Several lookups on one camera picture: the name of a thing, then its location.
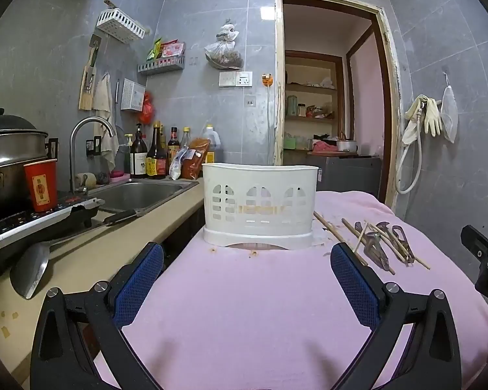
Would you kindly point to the red plastic bag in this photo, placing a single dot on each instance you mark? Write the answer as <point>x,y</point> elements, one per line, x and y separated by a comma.
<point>147,109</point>

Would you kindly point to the black wall hook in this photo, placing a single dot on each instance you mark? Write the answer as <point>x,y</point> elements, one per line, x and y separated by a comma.
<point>92,147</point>

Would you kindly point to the dark scouring ball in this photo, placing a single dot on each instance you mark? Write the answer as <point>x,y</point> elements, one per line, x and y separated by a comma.
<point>103,178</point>

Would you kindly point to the white wall basket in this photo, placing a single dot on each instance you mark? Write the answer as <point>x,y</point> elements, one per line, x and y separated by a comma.
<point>120,24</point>

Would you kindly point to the wooden shelf unit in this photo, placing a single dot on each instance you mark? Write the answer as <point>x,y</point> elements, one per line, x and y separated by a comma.
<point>309,87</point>

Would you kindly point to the dark wine bottle white label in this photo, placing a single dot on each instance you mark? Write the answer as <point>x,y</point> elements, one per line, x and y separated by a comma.
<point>138,158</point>

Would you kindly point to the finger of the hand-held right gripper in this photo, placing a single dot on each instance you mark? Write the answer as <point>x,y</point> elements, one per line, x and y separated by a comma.
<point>478,241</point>

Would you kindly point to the green snack packet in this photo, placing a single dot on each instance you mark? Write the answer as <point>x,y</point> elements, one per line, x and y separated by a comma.
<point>154,50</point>

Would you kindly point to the induction cooker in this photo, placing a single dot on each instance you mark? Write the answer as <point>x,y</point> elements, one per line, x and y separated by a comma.
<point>8,223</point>

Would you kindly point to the orange chili powder bag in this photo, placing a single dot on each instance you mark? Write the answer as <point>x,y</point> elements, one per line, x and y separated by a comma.
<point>197,158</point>

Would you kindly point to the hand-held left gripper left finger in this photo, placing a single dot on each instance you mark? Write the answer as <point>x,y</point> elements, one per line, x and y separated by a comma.
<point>140,284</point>

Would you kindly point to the white plastic utensil basket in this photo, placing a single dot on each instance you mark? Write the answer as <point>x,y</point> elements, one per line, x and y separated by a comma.
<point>260,183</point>

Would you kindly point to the large cooking oil jug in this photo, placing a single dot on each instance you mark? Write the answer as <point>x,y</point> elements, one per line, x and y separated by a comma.
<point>213,138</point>

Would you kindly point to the wooden chopstick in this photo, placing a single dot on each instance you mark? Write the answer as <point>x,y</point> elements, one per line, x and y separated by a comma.
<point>361,237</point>
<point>351,231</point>
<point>325,223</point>
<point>414,258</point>
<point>396,252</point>

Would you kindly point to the wooden door frame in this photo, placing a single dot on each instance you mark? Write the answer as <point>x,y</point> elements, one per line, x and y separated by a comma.
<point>388,89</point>

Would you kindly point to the red snack packet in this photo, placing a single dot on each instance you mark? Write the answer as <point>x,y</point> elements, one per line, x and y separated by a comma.
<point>173,48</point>

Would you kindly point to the small white pot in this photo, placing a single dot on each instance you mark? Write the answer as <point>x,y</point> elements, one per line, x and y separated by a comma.
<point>346,146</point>

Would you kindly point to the yellow-capped clear bottle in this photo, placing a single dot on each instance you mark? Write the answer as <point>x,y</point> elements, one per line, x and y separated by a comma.
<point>186,138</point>

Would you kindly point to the small grey wall socket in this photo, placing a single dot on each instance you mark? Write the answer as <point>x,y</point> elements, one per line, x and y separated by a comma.
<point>250,100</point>

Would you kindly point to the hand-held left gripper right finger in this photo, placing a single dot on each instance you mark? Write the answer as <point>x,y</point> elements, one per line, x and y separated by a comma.
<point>351,284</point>

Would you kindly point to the white wall socket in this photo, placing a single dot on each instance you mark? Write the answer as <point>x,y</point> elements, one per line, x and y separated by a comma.
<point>244,79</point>

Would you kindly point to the beige loofah sponge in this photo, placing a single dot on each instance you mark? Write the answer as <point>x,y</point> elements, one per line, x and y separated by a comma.
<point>87,180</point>

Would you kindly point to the white mesh bag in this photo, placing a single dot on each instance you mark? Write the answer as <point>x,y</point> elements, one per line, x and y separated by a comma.
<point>449,113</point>

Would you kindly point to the red paper cup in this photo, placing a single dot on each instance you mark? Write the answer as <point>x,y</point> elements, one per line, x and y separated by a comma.
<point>40,185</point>

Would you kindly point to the hanging beige towel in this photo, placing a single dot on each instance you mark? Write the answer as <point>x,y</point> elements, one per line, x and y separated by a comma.
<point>103,101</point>

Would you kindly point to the orange wall hook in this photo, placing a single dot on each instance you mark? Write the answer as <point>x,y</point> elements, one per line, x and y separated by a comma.
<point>267,80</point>

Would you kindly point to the pink floral cloth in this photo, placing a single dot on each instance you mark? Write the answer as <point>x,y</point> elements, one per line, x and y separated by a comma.
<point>248,304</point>

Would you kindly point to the green jar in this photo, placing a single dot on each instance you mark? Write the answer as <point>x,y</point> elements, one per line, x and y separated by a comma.
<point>292,106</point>

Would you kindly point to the crumpled pink rag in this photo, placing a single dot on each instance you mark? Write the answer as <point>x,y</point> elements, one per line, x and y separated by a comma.
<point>323,147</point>

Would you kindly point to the hanging wooden board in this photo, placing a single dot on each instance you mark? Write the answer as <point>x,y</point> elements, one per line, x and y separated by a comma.
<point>87,89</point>

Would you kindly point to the dark grey cabinet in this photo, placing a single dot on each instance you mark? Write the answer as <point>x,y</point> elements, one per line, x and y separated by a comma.
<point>349,174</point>

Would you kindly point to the stainless steel sink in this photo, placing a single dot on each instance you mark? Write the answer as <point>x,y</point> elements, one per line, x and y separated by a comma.
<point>138,195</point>

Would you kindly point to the steel steamer pot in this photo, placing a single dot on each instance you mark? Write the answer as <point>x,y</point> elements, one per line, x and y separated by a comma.
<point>12,150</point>

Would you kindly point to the hanging clear plastic bag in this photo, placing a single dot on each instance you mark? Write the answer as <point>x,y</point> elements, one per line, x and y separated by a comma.
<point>223,53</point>

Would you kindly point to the cream rubber gloves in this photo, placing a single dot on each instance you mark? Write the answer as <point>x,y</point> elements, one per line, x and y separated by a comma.
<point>432,118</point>

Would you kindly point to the small white plastic bag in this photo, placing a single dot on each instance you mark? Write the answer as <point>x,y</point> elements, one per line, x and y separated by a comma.
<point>177,166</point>

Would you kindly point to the green box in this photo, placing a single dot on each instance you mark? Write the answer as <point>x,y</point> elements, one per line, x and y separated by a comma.
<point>289,143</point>

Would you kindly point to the small dark sauce bottle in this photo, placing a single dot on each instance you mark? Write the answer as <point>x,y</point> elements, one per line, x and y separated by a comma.
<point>173,142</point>

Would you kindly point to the chrome faucet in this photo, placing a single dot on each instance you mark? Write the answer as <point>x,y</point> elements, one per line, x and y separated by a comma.
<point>72,154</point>

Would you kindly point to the white slotted wall holder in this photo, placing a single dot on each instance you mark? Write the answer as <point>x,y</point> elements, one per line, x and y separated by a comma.
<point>132,95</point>

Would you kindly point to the grey wall shelf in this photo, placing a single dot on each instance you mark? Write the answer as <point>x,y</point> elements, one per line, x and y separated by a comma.
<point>162,67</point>

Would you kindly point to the white wall switch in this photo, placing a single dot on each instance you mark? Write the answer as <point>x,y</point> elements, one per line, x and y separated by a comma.
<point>227,79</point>

